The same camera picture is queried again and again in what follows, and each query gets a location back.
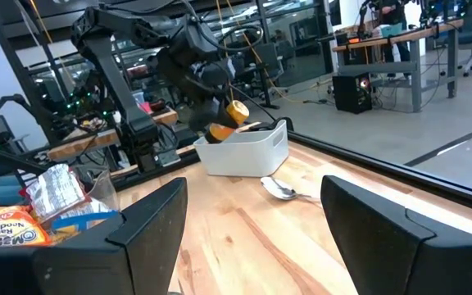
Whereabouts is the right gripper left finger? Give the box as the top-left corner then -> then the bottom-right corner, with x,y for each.
0,176 -> 188,295

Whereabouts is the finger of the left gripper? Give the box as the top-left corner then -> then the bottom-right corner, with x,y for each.
213,102 -> 242,129
188,98 -> 225,133

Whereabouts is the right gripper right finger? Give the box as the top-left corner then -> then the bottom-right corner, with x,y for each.
320,175 -> 472,295

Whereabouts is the orange spice bottle yellow cap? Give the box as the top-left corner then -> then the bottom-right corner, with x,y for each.
203,99 -> 251,145

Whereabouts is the blue ramen noodle packet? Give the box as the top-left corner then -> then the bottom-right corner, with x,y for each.
49,209 -> 119,243

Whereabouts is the clear plastic container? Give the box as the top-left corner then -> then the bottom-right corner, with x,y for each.
14,162 -> 121,247

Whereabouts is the orange ramen noodle packet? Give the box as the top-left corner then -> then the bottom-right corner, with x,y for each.
0,203 -> 53,249

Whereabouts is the white plastic bin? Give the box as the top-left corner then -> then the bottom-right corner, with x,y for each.
193,119 -> 291,179

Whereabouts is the wooden workbench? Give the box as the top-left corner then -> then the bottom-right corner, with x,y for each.
46,107 -> 179,163

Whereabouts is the black computer tower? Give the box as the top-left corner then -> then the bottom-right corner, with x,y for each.
331,72 -> 374,116

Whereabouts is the wooden top desk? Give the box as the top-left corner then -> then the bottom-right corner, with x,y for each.
331,18 -> 465,114

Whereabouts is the person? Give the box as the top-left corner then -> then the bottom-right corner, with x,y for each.
377,0 -> 412,79

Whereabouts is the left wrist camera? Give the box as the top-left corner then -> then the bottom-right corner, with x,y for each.
176,16 -> 223,62

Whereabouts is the orange handled spoon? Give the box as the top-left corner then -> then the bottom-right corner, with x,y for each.
259,175 -> 323,205

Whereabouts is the black rig post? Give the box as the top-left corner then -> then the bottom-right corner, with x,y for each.
0,0 -> 63,144

